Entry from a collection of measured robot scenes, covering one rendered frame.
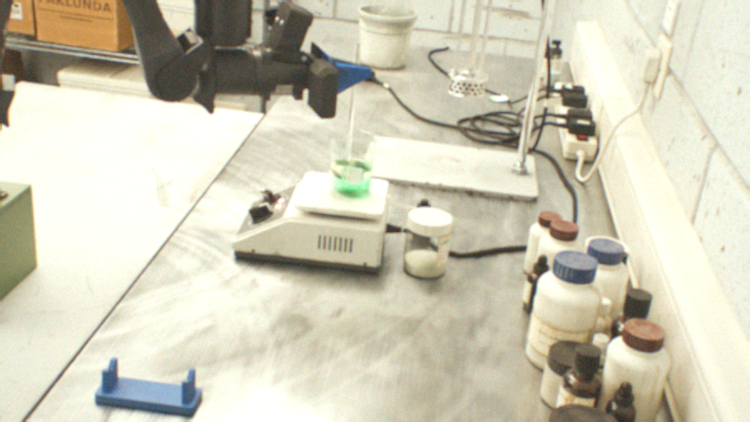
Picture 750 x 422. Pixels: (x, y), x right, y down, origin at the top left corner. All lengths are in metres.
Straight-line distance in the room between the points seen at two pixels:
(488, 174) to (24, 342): 0.82
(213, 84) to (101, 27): 2.36
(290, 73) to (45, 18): 2.47
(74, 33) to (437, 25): 1.33
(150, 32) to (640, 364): 0.63
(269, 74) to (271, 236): 0.23
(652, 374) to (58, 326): 0.64
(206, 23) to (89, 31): 2.39
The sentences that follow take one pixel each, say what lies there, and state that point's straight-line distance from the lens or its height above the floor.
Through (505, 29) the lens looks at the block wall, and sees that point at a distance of 3.59.
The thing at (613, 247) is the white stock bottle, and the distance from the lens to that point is 1.12.
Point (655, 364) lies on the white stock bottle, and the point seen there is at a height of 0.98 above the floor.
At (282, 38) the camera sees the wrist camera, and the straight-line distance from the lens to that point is 1.10.
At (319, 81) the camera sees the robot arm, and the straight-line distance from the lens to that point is 1.05.
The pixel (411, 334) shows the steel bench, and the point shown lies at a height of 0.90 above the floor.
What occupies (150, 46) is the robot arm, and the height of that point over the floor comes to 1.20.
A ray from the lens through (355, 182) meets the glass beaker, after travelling 1.19.
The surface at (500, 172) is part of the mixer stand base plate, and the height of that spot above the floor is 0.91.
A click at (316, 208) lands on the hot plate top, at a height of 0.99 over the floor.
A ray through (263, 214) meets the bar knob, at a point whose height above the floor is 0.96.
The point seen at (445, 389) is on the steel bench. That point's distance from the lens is 1.00.
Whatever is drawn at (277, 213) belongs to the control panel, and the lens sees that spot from 1.22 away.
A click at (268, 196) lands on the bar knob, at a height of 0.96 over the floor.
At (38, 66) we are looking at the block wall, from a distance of 4.07.
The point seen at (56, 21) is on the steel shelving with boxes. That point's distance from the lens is 3.51.
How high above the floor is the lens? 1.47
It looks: 24 degrees down
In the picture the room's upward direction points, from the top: 6 degrees clockwise
